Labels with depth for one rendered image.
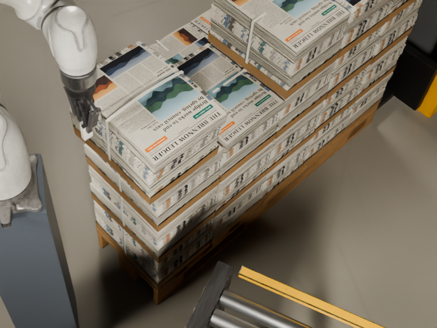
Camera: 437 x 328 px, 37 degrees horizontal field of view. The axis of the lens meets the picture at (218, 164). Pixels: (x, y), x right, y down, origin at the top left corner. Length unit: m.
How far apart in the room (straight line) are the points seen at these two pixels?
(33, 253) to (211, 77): 0.85
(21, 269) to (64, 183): 1.05
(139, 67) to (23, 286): 0.76
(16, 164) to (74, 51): 0.32
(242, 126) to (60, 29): 0.84
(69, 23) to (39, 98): 1.85
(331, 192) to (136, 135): 1.46
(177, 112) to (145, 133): 0.12
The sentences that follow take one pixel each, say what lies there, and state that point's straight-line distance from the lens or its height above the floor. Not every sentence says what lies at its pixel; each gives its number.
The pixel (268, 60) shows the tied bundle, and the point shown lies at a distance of 2.20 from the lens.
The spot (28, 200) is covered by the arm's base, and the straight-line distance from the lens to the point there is 1.77.
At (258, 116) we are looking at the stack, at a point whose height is 0.83.
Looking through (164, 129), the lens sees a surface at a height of 1.06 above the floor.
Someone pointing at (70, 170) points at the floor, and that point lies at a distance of 3.06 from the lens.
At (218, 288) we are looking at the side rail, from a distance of 1.87.
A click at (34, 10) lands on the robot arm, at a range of 1.61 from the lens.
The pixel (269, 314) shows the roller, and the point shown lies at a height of 0.80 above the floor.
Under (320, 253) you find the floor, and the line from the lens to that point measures 2.90.
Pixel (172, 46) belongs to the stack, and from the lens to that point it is 2.70.
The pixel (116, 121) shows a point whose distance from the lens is 1.84.
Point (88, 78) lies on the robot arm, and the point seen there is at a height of 1.31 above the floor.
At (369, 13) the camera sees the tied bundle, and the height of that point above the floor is 0.97.
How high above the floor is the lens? 2.50
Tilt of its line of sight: 55 degrees down
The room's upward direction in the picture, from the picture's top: 8 degrees clockwise
